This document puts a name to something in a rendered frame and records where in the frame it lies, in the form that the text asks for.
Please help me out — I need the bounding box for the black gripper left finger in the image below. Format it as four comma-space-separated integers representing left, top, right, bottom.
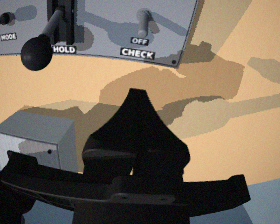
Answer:
82, 88, 138, 182

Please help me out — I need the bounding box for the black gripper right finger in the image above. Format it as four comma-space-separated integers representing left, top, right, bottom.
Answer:
132, 89, 191, 187

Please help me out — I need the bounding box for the grey control panel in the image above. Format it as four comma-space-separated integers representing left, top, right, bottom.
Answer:
0, 0, 199, 71

